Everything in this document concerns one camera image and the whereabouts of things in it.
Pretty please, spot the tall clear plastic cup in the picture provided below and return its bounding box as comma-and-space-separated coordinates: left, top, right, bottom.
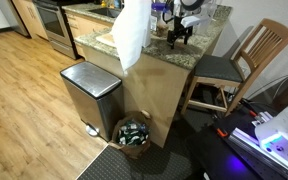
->
198, 3, 219, 36

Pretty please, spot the wooden chair with grey seat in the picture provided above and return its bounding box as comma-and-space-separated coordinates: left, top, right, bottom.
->
180, 18, 288, 118

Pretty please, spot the brown paper bag with cans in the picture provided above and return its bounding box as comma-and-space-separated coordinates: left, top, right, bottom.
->
108, 110, 153, 160

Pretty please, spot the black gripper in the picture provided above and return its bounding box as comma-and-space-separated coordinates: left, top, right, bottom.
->
167, 16, 193, 50

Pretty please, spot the stainless steel trash can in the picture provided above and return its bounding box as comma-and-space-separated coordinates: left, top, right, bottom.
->
59, 60, 125, 142

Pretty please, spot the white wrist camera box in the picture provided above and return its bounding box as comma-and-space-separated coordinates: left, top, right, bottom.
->
180, 14, 203, 28

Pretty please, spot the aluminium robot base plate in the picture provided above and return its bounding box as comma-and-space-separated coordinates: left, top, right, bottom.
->
228, 111, 288, 180

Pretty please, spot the kitchen sink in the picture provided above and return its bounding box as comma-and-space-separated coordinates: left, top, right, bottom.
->
87, 6, 122, 19

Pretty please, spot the wooden drawer cabinet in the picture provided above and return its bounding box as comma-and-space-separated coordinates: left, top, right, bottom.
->
63, 11, 113, 58

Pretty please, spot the grey refrigerator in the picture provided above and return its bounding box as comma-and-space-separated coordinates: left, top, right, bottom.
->
0, 0, 30, 37

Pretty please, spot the light cutting board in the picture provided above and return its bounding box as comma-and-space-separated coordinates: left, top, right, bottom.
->
95, 32, 117, 48

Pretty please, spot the orange clamp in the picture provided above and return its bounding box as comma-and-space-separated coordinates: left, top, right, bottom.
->
216, 128, 229, 138

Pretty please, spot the stainless steel oven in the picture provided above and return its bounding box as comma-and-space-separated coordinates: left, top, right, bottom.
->
32, 0, 80, 60

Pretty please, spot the black robot cart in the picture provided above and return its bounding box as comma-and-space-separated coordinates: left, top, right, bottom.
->
187, 109, 288, 180

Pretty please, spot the wooden tall cabinet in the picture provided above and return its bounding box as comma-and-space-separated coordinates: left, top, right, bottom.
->
12, 0, 48, 40

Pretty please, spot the kitchen island with granite top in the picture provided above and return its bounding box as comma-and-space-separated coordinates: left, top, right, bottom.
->
73, 3, 233, 148

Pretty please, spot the dark floor mat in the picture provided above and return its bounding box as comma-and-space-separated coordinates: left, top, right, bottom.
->
75, 109, 218, 180

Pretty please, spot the clear jar with blue lid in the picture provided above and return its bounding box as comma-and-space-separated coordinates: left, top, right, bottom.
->
150, 2, 172, 38

